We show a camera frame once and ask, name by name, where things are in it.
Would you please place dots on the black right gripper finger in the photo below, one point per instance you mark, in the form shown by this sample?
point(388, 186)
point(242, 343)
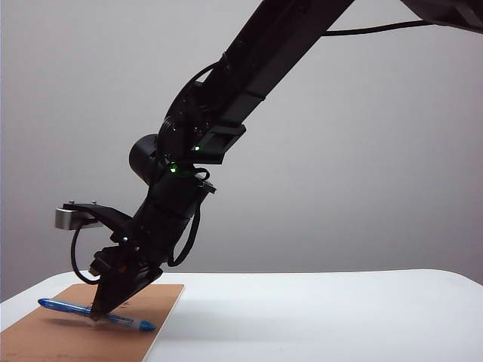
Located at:
point(113, 292)
point(149, 281)

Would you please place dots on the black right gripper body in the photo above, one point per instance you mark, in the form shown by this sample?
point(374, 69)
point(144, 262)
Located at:
point(162, 222)

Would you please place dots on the blue transparent pen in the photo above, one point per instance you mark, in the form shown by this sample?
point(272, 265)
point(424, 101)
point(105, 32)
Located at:
point(62, 306)

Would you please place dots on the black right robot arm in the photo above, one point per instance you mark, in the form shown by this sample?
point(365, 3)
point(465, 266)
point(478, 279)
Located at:
point(264, 56)

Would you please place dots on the brown kraft notebook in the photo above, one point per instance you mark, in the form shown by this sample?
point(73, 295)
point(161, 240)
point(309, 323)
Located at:
point(41, 339)

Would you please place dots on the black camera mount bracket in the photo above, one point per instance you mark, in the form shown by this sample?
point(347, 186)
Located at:
point(109, 216)

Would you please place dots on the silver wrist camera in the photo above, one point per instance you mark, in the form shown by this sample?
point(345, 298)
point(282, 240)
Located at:
point(66, 219)

